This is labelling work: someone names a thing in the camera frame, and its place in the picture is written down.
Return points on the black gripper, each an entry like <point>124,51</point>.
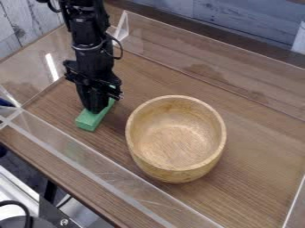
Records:
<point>90,71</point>

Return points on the green rectangular block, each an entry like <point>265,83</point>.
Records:
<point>88,121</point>

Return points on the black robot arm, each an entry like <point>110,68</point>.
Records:
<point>87,22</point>

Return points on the brown wooden bowl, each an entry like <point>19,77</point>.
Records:
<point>175,137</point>

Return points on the white object at right edge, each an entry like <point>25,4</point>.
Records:
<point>298,44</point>

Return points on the black metal bracket with screw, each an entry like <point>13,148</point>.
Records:
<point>51,213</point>

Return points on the clear acrylic enclosure wall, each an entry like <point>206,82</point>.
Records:
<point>254,190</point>

